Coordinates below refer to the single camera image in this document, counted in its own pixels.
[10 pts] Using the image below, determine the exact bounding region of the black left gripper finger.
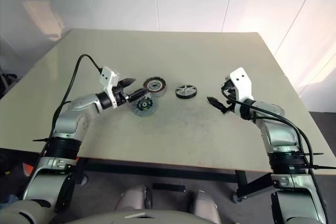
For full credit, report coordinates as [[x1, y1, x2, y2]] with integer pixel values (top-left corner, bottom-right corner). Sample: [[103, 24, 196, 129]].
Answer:
[[121, 77, 137, 88], [128, 89, 150, 102]]

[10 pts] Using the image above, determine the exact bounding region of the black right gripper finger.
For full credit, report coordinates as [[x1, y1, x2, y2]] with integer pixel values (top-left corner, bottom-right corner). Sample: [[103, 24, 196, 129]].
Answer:
[[220, 81, 232, 94], [206, 95, 227, 110]]

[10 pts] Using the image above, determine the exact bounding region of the black spoked wheel rotor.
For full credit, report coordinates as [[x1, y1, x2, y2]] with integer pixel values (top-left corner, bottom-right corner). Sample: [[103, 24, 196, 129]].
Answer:
[[174, 83, 198, 101]]

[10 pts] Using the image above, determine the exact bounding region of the red orange object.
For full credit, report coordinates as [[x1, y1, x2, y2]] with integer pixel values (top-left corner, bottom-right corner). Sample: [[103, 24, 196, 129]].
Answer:
[[22, 162, 35, 177]]

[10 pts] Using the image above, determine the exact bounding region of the grey rounded shape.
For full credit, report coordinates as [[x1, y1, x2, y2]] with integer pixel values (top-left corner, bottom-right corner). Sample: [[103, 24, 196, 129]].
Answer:
[[116, 184, 153, 212], [192, 189, 221, 223]]

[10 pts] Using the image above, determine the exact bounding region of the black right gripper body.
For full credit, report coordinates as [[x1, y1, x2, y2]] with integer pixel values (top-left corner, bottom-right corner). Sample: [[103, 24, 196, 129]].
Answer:
[[222, 91, 237, 115]]

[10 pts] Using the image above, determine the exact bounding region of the grey round motor cover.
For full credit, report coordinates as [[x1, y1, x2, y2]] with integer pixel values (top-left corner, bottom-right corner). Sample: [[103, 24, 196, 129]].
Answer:
[[132, 97, 159, 118]]

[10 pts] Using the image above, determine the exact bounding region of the blue jeans leg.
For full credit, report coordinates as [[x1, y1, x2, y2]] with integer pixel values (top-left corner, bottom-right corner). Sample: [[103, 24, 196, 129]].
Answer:
[[0, 194, 19, 205]]

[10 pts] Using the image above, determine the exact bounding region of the motor stator with copper windings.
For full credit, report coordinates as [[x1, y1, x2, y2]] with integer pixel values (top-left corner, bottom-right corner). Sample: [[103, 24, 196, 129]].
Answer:
[[143, 76, 169, 97]]

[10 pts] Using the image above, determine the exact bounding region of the black table frame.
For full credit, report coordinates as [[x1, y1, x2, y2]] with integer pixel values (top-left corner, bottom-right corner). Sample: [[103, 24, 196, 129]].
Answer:
[[70, 155, 271, 204]]

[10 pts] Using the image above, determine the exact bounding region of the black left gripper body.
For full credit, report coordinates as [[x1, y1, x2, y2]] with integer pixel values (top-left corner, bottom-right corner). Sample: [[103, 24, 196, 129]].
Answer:
[[113, 80, 131, 107]]

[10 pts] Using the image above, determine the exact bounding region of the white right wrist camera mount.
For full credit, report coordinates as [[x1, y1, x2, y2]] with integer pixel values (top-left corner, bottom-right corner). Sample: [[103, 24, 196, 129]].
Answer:
[[226, 68, 255, 116]]

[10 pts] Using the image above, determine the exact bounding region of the black bulky object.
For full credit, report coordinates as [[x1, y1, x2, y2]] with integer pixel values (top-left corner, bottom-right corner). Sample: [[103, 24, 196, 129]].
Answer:
[[0, 68, 18, 99]]

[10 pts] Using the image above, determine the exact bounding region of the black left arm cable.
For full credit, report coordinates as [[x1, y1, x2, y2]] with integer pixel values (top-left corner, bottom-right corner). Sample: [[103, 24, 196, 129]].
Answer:
[[39, 54, 103, 159]]

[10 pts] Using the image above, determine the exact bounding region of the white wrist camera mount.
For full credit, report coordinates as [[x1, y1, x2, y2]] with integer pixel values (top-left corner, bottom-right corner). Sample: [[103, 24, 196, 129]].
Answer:
[[99, 66, 121, 110], [226, 68, 255, 116]]

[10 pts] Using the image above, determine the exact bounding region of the black flat bar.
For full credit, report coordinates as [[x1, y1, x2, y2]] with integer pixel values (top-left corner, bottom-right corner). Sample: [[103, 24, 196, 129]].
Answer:
[[152, 183, 186, 193]]

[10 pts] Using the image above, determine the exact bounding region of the silver robot torso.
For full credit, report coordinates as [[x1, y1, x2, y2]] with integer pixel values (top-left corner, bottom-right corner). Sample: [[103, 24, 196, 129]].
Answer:
[[0, 199, 329, 224]]

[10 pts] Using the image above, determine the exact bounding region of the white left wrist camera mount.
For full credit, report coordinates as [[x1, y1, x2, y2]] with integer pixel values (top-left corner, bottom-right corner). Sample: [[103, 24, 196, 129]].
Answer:
[[99, 66, 121, 110]]

